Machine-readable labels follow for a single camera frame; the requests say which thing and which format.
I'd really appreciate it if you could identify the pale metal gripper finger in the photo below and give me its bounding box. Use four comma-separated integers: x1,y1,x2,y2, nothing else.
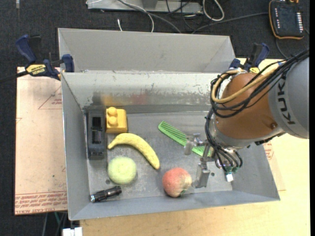
184,133,206,156
194,157,212,189

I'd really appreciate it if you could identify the yellow banana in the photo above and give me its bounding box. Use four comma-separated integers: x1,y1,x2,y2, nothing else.
107,132,161,170

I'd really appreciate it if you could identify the grey metal bin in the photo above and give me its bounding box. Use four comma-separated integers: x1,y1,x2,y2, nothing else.
58,28,281,221

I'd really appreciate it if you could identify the black rectangular block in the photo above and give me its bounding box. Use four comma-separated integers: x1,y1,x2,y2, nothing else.
86,109,107,160

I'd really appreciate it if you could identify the black flashlight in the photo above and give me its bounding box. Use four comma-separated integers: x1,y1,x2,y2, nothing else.
90,185,123,203

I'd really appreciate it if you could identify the green comb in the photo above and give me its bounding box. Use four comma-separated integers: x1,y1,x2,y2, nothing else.
157,120,213,157

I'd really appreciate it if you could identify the yellow toy brick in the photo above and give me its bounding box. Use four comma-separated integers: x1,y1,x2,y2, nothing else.
105,106,129,134

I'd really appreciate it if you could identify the brown cardboard board red print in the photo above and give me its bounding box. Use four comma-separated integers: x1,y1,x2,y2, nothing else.
14,66,286,216

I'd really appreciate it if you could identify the red and yellow peach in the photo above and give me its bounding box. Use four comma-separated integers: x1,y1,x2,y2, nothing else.
162,167,193,198

